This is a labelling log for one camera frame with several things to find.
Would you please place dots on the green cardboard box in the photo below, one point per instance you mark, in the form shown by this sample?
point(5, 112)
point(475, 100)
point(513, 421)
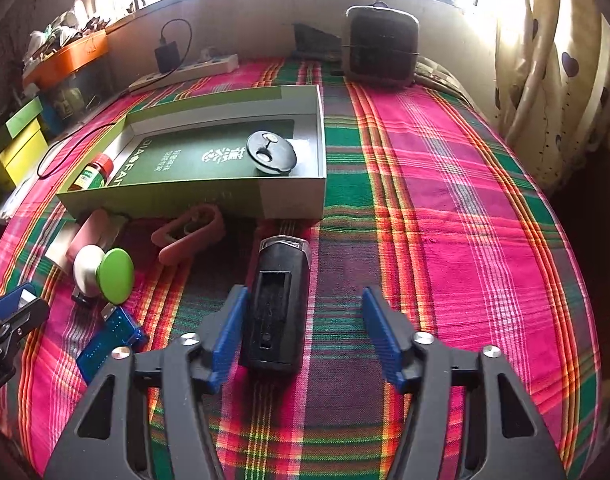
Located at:
point(185, 200)

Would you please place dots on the grey black space heater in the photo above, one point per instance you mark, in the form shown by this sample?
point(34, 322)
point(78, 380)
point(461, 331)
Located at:
point(380, 45)

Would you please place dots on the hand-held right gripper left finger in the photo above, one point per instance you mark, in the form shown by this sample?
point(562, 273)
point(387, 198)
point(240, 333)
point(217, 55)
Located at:
point(230, 332)

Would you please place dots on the black rectangular device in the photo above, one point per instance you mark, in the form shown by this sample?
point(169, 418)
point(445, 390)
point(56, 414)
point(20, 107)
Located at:
point(275, 305)

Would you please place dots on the red capped small bottle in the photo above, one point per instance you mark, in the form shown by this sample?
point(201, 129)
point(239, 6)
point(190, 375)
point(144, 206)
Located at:
point(91, 172)

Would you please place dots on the plaid blanket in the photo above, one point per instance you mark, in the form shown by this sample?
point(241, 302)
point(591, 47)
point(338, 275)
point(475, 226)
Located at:
point(435, 210)

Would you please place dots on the yellow box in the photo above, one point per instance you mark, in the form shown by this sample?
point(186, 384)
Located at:
point(22, 152)

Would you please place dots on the dark folded cloth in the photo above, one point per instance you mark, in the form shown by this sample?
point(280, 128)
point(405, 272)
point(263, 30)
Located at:
point(315, 40)

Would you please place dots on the heart print curtain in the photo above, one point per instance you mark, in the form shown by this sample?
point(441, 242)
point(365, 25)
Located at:
point(550, 85)

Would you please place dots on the white and green spool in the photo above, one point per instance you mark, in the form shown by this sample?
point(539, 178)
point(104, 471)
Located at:
point(112, 275)

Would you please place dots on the pink carabiner clip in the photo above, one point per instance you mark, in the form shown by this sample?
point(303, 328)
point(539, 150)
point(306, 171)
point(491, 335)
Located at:
point(172, 252)

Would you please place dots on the blue transparent usb tester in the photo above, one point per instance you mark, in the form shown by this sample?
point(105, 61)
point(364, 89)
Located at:
point(110, 345)

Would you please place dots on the orange tray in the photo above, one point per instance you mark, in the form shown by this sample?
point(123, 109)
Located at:
point(70, 57)

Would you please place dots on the white power strip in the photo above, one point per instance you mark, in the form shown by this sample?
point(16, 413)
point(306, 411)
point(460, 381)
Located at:
point(195, 70)

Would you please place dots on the clutter pile in tray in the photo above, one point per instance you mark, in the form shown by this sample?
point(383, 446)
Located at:
point(60, 30)

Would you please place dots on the black power adapter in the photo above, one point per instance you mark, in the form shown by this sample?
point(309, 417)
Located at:
point(167, 57)

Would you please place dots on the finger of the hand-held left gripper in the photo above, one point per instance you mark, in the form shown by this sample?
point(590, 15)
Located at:
point(27, 317)
point(16, 299)

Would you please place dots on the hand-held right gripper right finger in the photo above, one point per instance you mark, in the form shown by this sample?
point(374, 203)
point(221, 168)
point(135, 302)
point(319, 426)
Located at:
point(382, 332)

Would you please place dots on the black round lid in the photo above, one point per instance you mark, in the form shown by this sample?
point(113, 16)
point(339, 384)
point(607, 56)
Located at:
point(271, 152)

